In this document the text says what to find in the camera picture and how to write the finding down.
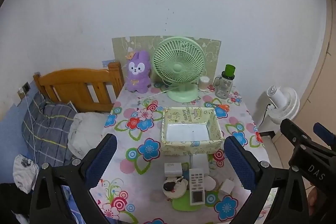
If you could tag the dark cloth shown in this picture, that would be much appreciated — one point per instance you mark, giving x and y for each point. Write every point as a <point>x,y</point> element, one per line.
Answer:
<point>10,200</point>

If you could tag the small white cube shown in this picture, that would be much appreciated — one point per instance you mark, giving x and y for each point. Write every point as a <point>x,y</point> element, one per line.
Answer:
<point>227,186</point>

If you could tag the glass mug jar green lid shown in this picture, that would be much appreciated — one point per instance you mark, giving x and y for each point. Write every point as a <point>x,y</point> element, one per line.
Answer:
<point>223,87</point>

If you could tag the white square flat box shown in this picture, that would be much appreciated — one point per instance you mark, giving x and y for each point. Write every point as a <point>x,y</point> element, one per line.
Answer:
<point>200,163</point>

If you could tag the cotton swab container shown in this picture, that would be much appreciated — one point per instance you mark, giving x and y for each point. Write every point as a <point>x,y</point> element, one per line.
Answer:
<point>204,83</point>

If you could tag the floral tablecloth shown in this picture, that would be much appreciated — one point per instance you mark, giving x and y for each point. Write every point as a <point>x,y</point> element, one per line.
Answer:
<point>131,140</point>

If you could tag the beige cartoon wall poster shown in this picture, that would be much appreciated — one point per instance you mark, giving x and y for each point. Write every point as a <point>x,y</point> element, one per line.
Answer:
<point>212,56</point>

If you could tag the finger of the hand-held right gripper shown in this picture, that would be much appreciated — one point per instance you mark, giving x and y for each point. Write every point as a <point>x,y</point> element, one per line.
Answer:
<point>321,130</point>
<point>291,132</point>

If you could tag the wooden bed headboard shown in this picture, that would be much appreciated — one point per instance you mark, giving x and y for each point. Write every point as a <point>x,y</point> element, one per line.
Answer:
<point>65,79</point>

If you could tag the white pillow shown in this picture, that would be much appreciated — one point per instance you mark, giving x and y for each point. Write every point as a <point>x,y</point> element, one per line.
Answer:
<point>84,132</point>

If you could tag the white charger block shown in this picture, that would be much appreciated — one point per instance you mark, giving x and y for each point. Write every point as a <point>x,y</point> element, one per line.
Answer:
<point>172,169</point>

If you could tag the green rounded square mat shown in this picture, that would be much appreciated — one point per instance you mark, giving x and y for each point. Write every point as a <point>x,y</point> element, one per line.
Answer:
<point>181,204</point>

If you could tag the white printed cloth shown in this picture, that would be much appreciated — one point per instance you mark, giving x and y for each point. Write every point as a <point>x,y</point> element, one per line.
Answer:
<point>23,174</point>

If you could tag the white remote control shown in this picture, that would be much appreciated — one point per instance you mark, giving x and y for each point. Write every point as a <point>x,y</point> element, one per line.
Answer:
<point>197,182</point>

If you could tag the blue wall sticker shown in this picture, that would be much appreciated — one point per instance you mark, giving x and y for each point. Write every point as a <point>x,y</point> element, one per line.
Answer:
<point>107,62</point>

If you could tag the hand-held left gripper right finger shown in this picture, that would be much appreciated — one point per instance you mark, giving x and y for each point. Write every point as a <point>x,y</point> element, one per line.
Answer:
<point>240,163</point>

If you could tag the yellow patterned storage box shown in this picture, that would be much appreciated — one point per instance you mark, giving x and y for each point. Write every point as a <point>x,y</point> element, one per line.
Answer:
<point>183,147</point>

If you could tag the purple plush toy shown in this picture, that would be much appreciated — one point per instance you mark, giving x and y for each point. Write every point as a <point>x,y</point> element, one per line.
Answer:
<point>137,74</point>

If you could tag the green desk fan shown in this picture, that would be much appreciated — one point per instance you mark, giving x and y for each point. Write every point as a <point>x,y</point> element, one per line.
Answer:
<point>178,67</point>

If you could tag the white pedestal fan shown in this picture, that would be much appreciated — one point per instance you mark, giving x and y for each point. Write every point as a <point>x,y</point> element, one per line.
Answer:
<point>284,106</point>

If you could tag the grey plaid pillow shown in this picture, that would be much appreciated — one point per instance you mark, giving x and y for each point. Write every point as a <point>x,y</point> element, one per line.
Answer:
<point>44,129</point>

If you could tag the round cartoon trinket case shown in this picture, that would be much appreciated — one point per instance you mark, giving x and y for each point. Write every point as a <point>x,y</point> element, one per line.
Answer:
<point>173,187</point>

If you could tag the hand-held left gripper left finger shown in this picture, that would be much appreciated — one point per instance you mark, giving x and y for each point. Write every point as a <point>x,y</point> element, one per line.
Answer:
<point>102,158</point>

